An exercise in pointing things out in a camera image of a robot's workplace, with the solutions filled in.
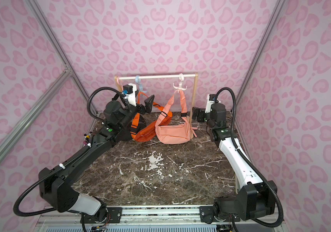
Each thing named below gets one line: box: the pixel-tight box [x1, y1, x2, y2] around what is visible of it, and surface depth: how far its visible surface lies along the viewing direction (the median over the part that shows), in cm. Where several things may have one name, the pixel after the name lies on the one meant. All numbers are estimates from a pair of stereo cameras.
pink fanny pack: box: [154, 89, 197, 145], surface depth 101 cm
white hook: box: [172, 72, 188, 93], surface depth 86 cm
